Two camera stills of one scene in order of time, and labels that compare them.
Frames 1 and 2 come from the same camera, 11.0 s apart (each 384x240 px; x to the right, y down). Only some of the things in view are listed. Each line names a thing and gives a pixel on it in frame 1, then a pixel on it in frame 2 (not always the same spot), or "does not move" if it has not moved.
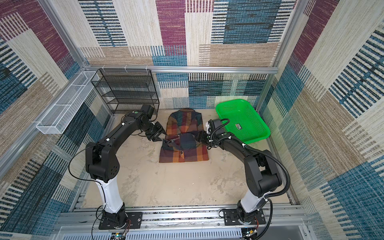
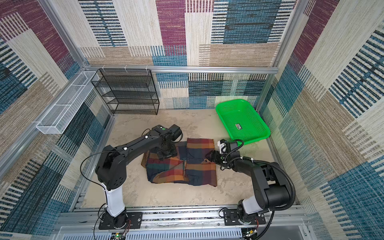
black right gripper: (202, 134) to (216, 154)
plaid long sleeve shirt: (181, 144) to (191, 166)
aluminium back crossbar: (196, 69) does not move
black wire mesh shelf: (126, 90) does not move
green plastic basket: (244, 123) does not move
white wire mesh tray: (59, 116) does not move
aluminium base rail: (182, 222) does not move
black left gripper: (160, 130) to (162, 156)
